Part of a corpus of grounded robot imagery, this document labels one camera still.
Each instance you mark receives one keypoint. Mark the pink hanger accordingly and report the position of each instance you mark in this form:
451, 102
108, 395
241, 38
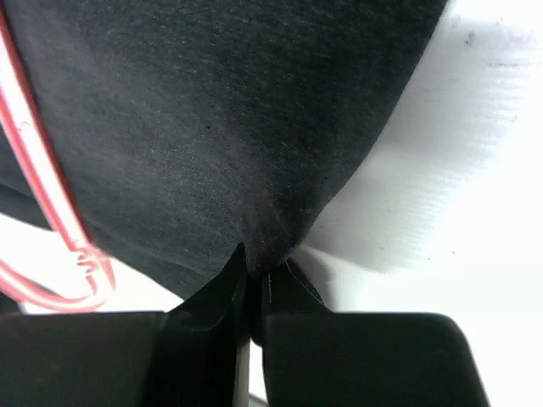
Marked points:
23, 128

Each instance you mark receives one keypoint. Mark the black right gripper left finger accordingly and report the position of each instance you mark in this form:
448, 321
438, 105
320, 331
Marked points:
194, 355

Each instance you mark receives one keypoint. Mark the black trousers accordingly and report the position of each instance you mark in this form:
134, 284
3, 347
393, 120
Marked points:
184, 128

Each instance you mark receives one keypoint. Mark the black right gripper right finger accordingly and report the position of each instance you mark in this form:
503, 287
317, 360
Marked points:
312, 356

